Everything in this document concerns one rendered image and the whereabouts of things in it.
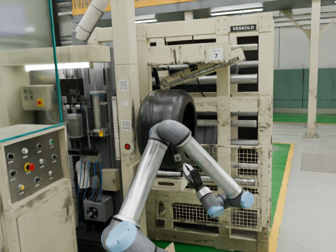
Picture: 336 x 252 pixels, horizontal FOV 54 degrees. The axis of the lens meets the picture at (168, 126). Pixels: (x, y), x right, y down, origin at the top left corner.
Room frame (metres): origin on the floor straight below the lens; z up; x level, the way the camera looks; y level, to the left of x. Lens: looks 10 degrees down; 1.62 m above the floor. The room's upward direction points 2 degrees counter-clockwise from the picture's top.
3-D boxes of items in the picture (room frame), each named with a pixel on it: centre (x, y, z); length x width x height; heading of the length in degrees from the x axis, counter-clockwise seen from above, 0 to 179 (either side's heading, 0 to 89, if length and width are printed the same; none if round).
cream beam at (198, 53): (2.59, -0.18, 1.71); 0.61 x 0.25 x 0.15; 71
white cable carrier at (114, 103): (2.41, 0.37, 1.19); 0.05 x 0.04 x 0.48; 161
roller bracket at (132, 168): (2.41, 0.20, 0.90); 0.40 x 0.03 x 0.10; 161
